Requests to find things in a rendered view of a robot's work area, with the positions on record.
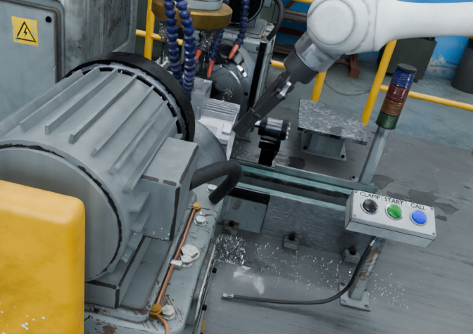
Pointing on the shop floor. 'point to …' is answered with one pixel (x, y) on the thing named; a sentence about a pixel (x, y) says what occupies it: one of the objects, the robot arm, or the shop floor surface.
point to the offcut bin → (411, 54)
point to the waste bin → (465, 70)
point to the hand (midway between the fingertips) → (246, 122)
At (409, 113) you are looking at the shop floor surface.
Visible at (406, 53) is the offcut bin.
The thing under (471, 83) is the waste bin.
